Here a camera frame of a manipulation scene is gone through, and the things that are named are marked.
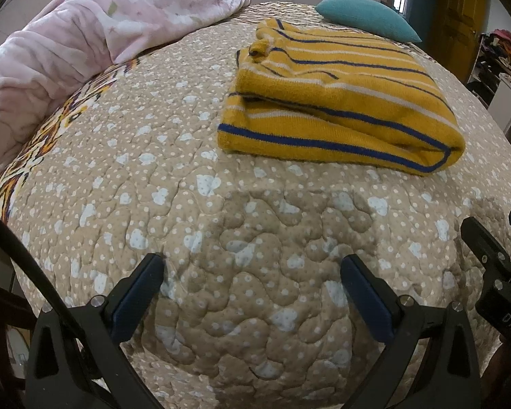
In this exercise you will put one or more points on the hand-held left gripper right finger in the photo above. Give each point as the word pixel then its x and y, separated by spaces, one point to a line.
pixel 368 302

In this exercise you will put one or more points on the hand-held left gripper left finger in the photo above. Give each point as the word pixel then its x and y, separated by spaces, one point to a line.
pixel 140 298

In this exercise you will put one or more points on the yellow striped sweater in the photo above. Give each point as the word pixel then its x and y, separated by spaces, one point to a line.
pixel 323 85

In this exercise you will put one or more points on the colourful clothes pile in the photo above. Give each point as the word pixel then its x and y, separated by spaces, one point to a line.
pixel 502 38

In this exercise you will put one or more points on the beige quilted bedspread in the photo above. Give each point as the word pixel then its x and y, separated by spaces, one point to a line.
pixel 238 243

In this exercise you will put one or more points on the diamond patterned fleece blanket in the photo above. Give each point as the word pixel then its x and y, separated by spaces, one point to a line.
pixel 47 132

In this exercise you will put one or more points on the brown wooden door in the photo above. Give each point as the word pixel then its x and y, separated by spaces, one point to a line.
pixel 455 8

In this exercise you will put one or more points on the teal pillow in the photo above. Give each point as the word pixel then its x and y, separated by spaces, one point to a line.
pixel 366 15

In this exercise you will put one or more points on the pink fleece blanket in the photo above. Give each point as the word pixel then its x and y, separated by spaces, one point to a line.
pixel 68 38

